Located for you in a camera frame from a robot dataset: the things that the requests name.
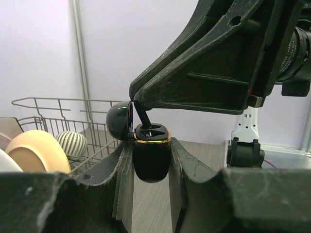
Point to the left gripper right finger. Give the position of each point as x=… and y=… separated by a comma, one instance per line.
x=236, y=200

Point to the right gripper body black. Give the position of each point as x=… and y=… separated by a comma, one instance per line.
x=279, y=31

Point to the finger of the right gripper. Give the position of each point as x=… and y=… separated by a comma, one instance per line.
x=256, y=10
x=207, y=69

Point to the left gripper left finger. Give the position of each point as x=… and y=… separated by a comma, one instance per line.
x=99, y=200

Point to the black square earbud case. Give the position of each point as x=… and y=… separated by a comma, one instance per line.
x=151, y=149

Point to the black stem earbud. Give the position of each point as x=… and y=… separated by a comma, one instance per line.
x=142, y=115

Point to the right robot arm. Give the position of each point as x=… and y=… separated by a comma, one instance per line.
x=295, y=79

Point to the striped round bowl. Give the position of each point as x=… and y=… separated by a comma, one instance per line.
x=74, y=144

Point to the beige bowl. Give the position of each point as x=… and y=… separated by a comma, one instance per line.
x=38, y=150

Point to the white green plate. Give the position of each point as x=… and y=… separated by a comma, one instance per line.
x=7, y=164

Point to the white upright plate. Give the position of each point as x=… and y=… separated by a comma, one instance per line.
x=9, y=129

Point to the grey wire dish rack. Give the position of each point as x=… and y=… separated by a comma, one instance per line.
x=87, y=117

